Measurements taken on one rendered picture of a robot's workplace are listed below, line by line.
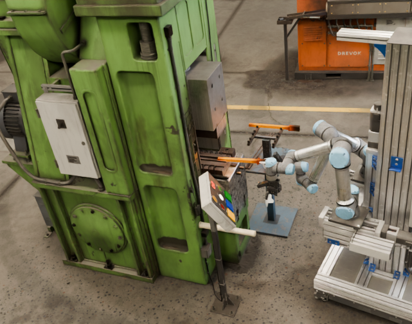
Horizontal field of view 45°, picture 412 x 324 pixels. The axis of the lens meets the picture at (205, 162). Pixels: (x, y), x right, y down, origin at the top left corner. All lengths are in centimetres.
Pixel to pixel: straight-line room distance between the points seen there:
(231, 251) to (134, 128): 143
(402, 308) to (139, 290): 207
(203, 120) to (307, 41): 378
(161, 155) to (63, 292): 165
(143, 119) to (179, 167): 41
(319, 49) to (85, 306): 457
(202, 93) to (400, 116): 127
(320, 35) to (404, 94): 397
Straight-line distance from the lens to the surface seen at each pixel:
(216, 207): 319
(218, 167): 383
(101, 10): 313
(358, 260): 414
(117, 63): 329
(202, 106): 346
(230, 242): 423
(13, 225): 556
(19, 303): 471
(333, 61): 716
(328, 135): 355
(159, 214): 398
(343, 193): 328
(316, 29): 700
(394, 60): 307
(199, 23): 360
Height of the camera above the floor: 319
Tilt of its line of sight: 34 degrees down
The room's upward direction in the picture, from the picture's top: 9 degrees counter-clockwise
